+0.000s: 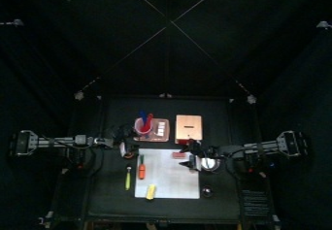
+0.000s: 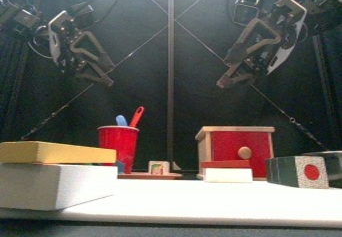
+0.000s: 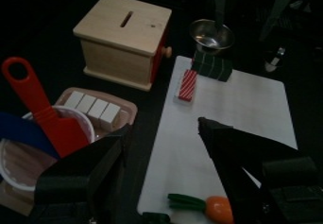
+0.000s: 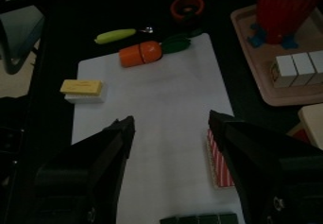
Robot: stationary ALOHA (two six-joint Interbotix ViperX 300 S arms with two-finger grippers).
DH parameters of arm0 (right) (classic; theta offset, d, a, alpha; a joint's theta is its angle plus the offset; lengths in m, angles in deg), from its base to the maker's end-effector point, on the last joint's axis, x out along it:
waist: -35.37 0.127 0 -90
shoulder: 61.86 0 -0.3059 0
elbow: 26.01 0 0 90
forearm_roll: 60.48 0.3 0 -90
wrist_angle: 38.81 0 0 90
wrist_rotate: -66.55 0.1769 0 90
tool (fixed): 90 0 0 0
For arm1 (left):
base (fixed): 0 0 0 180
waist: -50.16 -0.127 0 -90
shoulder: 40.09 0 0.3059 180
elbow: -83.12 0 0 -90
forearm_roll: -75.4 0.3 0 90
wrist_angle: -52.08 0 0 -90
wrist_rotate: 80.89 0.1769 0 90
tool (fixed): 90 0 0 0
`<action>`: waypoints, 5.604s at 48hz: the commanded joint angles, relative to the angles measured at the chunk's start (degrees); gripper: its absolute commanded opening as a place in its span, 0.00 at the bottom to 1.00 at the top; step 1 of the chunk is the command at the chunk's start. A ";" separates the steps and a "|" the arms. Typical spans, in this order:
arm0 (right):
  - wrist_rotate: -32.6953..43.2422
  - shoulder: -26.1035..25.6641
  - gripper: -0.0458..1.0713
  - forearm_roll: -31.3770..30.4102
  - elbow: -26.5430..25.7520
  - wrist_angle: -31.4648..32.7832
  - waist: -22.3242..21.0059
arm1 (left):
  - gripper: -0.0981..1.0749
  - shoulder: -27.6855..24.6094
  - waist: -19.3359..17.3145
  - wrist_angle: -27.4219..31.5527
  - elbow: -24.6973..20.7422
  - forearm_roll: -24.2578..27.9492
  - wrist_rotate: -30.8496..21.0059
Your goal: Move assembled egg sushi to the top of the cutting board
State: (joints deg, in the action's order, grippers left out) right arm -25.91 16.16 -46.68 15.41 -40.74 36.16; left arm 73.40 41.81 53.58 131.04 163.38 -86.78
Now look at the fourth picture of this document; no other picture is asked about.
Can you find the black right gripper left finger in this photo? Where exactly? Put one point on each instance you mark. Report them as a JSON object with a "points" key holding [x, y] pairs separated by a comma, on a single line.
{"points": [[85, 171]]}

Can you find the white segmented block bar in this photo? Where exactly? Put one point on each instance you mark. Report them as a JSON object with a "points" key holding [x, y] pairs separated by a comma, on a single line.
{"points": [[294, 67]]}

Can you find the orange toy carrot green leaves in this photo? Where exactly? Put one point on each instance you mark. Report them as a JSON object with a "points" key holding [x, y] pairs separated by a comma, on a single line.
{"points": [[139, 54]]}

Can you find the dark green segmented block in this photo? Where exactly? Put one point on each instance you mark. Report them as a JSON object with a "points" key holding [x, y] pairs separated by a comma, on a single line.
{"points": [[198, 219]]}

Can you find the wooden box with red base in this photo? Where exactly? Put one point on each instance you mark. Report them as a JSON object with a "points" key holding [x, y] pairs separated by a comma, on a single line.
{"points": [[313, 124]]}

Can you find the blue plastic piece under cup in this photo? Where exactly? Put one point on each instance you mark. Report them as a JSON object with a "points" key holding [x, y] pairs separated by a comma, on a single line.
{"points": [[258, 38]]}

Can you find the teal chair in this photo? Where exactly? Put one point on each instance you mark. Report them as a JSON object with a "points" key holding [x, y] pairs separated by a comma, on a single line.
{"points": [[21, 29]]}

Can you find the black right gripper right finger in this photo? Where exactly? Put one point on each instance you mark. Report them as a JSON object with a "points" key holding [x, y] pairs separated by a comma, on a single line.
{"points": [[273, 171]]}

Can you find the red ribbed plastic cup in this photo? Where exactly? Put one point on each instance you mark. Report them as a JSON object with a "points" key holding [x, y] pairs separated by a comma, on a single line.
{"points": [[286, 13]]}

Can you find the white cutting board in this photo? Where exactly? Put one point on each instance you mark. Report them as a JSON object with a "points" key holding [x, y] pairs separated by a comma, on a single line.
{"points": [[169, 108]]}

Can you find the yellow egg sushi toy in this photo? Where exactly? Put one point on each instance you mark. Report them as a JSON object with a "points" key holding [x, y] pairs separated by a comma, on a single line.
{"points": [[82, 87]]}

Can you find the red white striped sushi toy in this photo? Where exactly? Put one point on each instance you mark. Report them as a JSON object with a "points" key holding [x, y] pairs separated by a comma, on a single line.
{"points": [[221, 168]]}

